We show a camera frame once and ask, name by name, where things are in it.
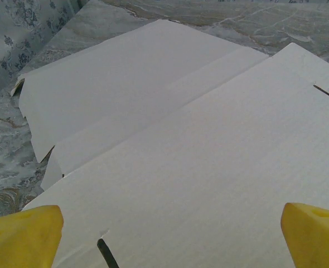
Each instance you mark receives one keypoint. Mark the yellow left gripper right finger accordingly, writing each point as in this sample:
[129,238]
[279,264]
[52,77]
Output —
[318,240]

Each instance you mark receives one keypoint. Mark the pink cardboard box white inside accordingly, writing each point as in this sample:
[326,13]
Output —
[195,167]

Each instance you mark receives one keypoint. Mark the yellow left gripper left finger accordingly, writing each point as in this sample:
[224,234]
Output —
[19,240]

